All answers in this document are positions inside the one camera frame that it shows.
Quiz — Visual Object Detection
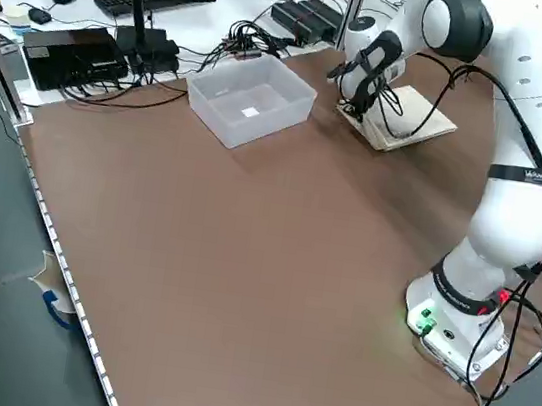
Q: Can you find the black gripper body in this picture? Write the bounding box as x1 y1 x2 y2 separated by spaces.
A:
339 84 378 123

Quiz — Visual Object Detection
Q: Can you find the cream tablecloth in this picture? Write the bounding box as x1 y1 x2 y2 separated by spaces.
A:
329 74 464 163

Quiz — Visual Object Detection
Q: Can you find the black finned electronics box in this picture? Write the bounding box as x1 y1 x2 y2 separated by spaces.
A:
267 0 330 49
294 0 347 40

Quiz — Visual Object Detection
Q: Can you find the clear plastic box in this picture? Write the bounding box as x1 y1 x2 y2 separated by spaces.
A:
178 42 323 161

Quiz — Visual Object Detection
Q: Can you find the black flat electronics box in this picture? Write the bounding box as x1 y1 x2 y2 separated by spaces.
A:
16 16 135 104

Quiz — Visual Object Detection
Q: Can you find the white side desk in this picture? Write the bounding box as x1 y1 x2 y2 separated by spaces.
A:
0 0 361 149

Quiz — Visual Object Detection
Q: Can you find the black monitor stand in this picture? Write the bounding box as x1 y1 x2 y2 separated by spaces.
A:
109 0 188 78

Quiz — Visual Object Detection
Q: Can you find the black keyboard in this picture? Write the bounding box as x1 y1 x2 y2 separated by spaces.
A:
91 0 155 23

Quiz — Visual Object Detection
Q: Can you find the black computer mouse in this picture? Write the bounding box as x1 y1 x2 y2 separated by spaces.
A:
25 5 55 27

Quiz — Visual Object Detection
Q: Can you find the torn white floor sticker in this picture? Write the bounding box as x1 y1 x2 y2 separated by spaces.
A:
20 248 93 335

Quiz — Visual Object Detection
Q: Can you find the aluminium frame post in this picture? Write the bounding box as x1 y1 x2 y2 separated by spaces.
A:
336 0 370 56

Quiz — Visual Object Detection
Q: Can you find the black cable hub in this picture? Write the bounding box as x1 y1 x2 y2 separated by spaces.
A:
218 16 297 68

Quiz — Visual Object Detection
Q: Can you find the aluminium table edge rail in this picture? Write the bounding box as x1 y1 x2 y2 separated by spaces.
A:
0 124 165 406

